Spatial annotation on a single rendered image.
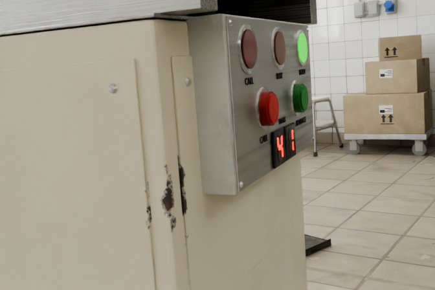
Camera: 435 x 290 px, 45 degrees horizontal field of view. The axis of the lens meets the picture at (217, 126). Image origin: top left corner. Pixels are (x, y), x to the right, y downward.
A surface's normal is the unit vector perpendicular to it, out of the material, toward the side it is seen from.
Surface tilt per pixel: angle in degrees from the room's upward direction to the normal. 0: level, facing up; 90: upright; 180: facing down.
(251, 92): 90
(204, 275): 90
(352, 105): 88
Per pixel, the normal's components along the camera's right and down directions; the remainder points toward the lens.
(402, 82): -0.59, 0.18
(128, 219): -0.41, 0.14
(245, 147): 0.91, -0.01
